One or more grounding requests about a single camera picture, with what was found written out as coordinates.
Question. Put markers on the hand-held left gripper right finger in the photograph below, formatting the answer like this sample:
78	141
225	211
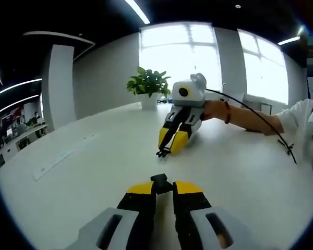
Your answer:
190	208

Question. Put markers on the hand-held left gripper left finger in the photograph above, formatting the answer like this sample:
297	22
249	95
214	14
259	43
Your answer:
135	208

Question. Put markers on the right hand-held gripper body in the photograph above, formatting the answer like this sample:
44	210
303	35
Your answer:
195	93

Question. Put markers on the black plastic buckle pronged part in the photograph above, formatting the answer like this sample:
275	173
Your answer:
162	154

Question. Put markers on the black plastic buckle socket part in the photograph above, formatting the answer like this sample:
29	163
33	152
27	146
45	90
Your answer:
160	182

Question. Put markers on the person's right hand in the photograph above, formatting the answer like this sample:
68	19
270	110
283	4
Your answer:
214	110

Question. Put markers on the white plant pot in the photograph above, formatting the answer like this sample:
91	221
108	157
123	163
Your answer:
149	102

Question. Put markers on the bright window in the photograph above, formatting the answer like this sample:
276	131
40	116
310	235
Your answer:
172	52
263	67

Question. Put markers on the green potted plant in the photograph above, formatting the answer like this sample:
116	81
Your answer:
148	83

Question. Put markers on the long white ceiling light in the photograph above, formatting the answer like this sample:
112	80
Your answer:
138	11
18	86
289	40
15	104

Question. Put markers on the person's white shirt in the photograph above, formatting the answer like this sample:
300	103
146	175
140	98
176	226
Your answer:
297	117

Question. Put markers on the row of white office desks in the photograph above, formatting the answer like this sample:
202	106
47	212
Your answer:
23	135

